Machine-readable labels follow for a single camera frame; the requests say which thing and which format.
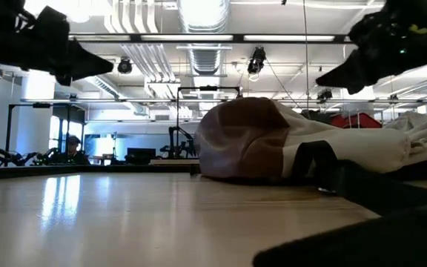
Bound black hanging camera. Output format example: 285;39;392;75
246;46;267;75

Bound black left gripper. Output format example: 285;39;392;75
13;5;114;87

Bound black beam with light strips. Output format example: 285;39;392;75
68;33;351;44

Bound silver ventilation duct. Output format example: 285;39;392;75
178;0;232;77

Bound black aluminium table frame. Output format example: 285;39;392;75
0;164;202;182

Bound cream canvas backpack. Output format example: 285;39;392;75
193;96;427;267

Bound black monitor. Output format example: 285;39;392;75
126;147;157;165

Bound black metal frame stand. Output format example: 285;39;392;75
5;102;87;164
176;85;242;160

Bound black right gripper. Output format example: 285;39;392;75
315;10;427;96

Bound person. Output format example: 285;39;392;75
63;135;90;166

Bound black ceiling spotlight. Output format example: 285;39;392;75
116;57;133;75

